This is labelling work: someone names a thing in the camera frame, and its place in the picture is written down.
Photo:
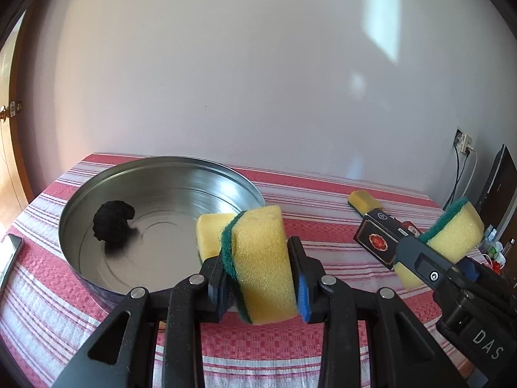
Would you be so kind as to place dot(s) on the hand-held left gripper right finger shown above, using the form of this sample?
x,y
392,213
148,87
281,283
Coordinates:
x,y
303,299

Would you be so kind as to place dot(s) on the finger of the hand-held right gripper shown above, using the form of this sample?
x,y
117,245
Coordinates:
x,y
424,262
470,270

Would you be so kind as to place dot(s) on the wooden door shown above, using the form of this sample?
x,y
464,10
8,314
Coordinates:
x,y
12,161

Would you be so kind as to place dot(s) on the smartphone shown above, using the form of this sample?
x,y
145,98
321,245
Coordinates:
x,y
9,256

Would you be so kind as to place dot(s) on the black yarn ball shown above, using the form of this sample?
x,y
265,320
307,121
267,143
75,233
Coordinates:
x,y
113,224

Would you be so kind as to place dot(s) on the yellow green sponge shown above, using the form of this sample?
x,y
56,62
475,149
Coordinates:
x,y
363,201
210,230
456,230
262,258

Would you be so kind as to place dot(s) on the brass door knob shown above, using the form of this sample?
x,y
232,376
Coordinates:
x,y
3,113

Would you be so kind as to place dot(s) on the red white striped tablecloth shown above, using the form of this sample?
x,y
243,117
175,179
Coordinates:
x,y
323,226

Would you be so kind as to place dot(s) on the round metal cookie tin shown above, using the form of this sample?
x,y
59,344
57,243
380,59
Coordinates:
x,y
169,210

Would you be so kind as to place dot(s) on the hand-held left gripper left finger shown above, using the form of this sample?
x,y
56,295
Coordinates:
x,y
216,291

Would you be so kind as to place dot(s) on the black box with red emblem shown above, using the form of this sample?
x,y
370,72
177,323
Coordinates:
x,y
375,242

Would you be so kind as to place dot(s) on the dark monitor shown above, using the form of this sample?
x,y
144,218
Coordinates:
x,y
499,194

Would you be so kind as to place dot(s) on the white wall socket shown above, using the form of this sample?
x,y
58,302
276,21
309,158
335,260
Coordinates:
x,y
464,140

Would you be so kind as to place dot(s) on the door latch plate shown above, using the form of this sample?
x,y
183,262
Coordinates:
x,y
16,107

